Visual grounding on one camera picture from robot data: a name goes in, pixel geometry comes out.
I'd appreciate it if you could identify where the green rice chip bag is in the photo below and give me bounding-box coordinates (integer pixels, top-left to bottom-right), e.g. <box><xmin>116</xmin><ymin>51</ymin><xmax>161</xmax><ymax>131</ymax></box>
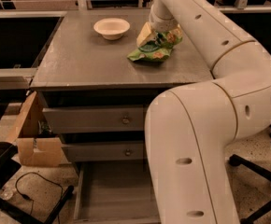
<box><xmin>127</xmin><ymin>26</ymin><xmax>183</xmax><ymax>62</ymax></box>

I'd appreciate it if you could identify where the grey drawer cabinet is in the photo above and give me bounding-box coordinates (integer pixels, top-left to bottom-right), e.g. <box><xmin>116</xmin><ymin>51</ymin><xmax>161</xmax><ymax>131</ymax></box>
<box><xmin>31</xmin><ymin>8</ymin><xmax>212</xmax><ymax>165</ymax></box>

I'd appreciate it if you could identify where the white bowl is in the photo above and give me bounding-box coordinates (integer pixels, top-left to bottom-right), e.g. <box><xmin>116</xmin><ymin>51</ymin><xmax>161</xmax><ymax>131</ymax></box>
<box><xmin>93</xmin><ymin>18</ymin><xmax>130</xmax><ymax>40</ymax></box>

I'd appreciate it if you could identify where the grey metal railing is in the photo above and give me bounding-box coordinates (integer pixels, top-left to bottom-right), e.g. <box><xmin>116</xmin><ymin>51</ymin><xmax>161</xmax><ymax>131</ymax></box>
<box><xmin>0</xmin><ymin>0</ymin><xmax>271</xmax><ymax>91</ymax></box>

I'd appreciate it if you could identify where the grey open bottom drawer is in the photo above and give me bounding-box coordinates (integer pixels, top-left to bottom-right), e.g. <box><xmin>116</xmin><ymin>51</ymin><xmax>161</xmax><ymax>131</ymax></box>
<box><xmin>74</xmin><ymin>160</ymin><xmax>160</xmax><ymax>224</ymax></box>

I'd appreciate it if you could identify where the brown cardboard box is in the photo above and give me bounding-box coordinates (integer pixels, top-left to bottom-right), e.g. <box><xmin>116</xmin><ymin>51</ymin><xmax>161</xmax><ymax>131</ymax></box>
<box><xmin>6</xmin><ymin>91</ymin><xmax>64</xmax><ymax>167</ymax></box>

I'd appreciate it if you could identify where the black cable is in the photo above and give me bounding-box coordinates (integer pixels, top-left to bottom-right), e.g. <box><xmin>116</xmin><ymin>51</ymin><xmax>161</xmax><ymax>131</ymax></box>
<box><xmin>14</xmin><ymin>171</ymin><xmax>64</xmax><ymax>224</ymax></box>

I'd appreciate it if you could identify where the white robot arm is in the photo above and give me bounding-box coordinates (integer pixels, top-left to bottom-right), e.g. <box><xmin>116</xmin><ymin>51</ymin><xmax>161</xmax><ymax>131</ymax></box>
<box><xmin>145</xmin><ymin>0</ymin><xmax>271</xmax><ymax>224</ymax></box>

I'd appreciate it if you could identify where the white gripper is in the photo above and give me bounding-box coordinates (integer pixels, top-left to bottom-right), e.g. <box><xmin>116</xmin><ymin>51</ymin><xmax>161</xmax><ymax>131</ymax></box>
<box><xmin>136</xmin><ymin>0</ymin><xmax>178</xmax><ymax>47</ymax></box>

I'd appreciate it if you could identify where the grey middle drawer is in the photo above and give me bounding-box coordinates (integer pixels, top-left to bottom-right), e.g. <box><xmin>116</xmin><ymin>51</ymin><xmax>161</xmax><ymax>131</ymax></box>
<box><xmin>62</xmin><ymin>141</ymin><xmax>146</xmax><ymax>162</ymax></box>

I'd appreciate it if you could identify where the grey top drawer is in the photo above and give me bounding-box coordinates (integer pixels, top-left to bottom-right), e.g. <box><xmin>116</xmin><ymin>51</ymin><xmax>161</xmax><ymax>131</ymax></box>
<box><xmin>43</xmin><ymin>105</ymin><xmax>145</xmax><ymax>133</ymax></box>

